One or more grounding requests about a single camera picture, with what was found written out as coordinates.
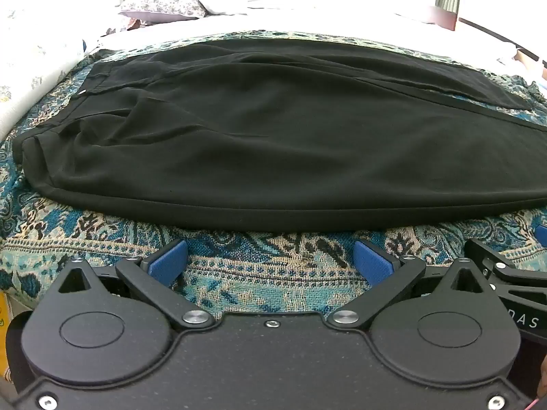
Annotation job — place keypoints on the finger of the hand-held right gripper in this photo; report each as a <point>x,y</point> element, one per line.
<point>542,234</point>
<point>508,264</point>

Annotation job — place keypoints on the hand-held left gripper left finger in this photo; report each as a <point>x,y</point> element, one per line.
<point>167,260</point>

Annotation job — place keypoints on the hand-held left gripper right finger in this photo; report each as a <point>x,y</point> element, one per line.
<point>372,262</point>

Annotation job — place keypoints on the black pants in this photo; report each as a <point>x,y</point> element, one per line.
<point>277,145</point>

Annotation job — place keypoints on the teal paisley blanket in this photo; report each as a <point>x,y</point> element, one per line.
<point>277,267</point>

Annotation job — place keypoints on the yellow object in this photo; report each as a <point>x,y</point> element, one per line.
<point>3,333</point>

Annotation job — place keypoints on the white floral cushion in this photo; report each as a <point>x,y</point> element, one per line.
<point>34,55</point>

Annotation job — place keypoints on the white bed sheet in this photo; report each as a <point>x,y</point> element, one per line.
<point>342,19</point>

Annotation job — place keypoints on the purple floral pillow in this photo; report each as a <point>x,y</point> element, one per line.
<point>162,6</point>

